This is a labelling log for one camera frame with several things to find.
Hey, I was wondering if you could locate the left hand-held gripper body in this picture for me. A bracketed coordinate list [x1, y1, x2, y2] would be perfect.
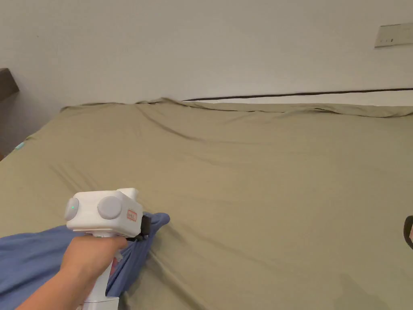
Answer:
[65, 187, 152, 310]

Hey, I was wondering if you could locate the blue garment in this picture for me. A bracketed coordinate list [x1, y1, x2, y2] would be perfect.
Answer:
[0, 211, 171, 310]

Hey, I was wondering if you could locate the person's left hand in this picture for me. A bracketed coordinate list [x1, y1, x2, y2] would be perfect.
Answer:
[61, 235, 129, 289]

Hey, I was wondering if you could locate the dark brown wooden furniture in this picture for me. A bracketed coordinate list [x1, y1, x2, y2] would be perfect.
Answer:
[0, 68, 21, 159]

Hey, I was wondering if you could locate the bed with beige sheet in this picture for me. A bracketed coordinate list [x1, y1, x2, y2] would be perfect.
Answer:
[0, 96, 413, 310]

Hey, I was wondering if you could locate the beige wall switch panel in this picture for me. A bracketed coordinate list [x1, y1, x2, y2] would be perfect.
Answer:
[374, 22, 413, 49]

